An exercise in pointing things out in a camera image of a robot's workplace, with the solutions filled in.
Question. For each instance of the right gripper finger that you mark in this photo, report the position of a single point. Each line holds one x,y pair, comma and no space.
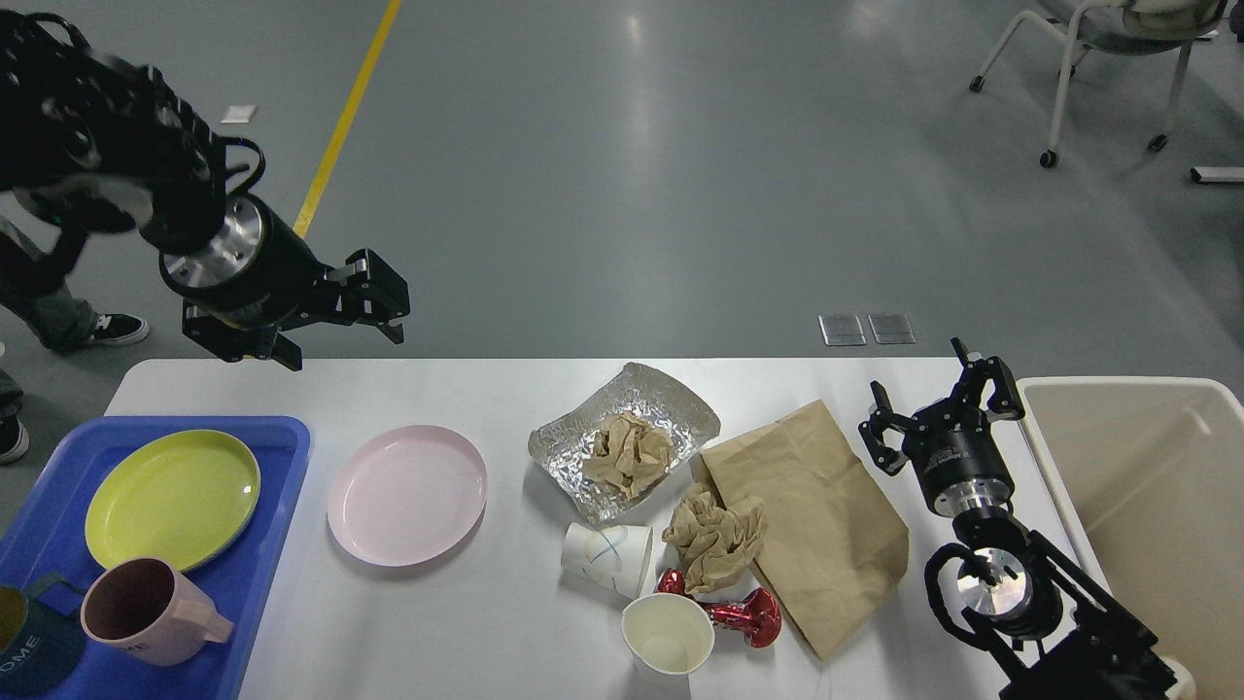
881,419
985,391

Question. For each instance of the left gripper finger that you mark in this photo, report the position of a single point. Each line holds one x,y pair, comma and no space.
364,290
232,345

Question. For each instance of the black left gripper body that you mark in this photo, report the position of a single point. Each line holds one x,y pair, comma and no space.
254,272

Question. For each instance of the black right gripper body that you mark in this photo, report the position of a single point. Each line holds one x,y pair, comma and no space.
959,470

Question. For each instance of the pink plate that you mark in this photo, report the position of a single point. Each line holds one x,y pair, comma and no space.
408,496

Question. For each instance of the pink mug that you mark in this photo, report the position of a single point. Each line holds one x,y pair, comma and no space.
146,608

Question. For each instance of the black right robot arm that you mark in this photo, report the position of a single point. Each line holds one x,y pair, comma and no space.
1000,586

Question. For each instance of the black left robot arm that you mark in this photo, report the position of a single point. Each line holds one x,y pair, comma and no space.
93,145

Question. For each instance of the right metal floor socket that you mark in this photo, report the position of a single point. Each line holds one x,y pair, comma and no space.
892,328

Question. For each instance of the metal floor socket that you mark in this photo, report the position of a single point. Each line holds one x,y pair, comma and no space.
842,330
892,328

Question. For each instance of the left metal floor socket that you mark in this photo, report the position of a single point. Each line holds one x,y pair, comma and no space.
842,330

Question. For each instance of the brown paper bag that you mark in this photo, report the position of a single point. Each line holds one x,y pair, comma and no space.
835,548

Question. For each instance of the white paper scrap on floor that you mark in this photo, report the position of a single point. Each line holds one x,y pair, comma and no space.
239,114

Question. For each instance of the beige plastic bin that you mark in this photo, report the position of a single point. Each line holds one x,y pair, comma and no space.
1147,474

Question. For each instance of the yellow-green plate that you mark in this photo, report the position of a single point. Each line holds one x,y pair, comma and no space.
183,498

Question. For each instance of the person's far leg and shoe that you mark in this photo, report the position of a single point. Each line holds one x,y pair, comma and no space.
58,316

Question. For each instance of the person's leg and shoe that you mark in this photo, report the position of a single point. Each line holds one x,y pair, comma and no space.
14,435
58,316

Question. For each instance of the crumpled brown paper ball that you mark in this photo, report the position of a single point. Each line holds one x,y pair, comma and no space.
715,544

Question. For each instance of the red foil wrapper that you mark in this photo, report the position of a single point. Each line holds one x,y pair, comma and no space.
758,616

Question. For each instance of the person's near leg and shoe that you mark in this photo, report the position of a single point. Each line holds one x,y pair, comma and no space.
14,435

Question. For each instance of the crumpled aluminium foil tray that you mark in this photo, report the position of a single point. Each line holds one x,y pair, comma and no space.
651,396

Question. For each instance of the crumpled brown paper in foil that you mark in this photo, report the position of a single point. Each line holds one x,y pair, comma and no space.
629,453

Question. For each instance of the blue plastic tray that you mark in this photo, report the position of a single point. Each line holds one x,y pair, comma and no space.
48,536

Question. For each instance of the patterned paper cup lying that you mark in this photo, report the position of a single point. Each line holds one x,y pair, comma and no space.
615,557

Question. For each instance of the white paper cup upright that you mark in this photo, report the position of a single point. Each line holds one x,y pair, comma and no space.
669,637

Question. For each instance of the white bar on floor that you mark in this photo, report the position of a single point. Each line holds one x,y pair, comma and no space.
1217,174

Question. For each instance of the dark blue mug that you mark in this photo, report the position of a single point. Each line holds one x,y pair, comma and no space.
40,646

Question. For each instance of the white office chair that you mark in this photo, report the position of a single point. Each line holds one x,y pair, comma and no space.
1114,27

